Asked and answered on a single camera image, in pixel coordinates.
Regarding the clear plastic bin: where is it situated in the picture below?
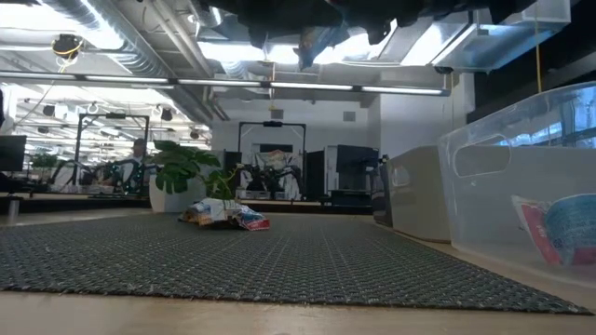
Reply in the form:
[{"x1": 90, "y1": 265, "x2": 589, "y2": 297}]
[{"x1": 437, "y1": 81, "x2": 596, "y2": 289}]

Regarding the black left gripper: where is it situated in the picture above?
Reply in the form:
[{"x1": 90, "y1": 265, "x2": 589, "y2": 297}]
[{"x1": 199, "y1": 0, "x2": 345, "y2": 50}]

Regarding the grey woven placemat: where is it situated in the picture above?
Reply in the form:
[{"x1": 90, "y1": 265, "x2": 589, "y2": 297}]
[{"x1": 0, "y1": 212, "x2": 592, "y2": 316}]

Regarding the yellow hanging cable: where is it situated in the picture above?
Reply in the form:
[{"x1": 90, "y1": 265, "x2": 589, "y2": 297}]
[{"x1": 535, "y1": 44, "x2": 544, "y2": 94}]

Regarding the person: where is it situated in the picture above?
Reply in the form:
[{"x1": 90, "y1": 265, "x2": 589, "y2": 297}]
[{"x1": 124, "y1": 138, "x2": 149, "y2": 187}]

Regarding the small green background plant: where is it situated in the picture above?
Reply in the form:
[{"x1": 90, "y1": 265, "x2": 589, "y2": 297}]
[{"x1": 31, "y1": 153, "x2": 60, "y2": 171}]

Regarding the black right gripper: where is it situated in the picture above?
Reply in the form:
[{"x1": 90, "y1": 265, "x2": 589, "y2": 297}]
[{"x1": 344, "y1": 0, "x2": 426, "y2": 47}]

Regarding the black background cabinet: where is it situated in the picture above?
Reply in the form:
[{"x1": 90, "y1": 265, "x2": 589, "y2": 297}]
[{"x1": 325, "y1": 144, "x2": 381, "y2": 208}]

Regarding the frosted white plastic bin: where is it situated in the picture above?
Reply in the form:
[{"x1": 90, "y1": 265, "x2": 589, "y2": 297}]
[{"x1": 385, "y1": 145, "x2": 452, "y2": 243}]

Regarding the black background station frame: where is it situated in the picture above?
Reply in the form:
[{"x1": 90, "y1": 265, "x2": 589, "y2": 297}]
[
  {"x1": 74, "y1": 113, "x2": 151, "y2": 196},
  {"x1": 237, "y1": 120, "x2": 307, "y2": 201}
]

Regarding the silver metal duct hood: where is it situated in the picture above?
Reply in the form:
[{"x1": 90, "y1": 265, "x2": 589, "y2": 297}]
[{"x1": 372, "y1": 0, "x2": 572, "y2": 74}]

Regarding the blue granola bar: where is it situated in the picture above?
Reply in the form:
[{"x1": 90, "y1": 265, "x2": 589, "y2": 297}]
[
  {"x1": 296, "y1": 25, "x2": 351, "y2": 72},
  {"x1": 544, "y1": 193, "x2": 596, "y2": 267}
]

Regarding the green leafy plant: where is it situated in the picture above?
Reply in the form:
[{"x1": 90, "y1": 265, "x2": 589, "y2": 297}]
[{"x1": 148, "y1": 139, "x2": 243, "y2": 201}]

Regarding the long dark background desk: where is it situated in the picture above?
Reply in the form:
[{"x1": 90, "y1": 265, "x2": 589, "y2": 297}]
[{"x1": 0, "y1": 191, "x2": 376, "y2": 216}]

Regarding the purple granola bar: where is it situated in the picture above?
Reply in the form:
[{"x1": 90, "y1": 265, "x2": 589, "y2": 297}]
[{"x1": 179, "y1": 197, "x2": 243, "y2": 228}]

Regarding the yellow black ceiling reel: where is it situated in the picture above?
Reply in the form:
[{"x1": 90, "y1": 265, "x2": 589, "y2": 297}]
[{"x1": 50, "y1": 33, "x2": 86, "y2": 61}]

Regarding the black computer monitor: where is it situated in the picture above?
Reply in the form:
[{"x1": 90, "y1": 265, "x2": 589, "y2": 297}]
[{"x1": 0, "y1": 135, "x2": 28, "y2": 173}]

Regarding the long ceiling light bar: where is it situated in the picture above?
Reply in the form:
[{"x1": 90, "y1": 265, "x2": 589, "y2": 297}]
[{"x1": 0, "y1": 70, "x2": 452, "y2": 98}]

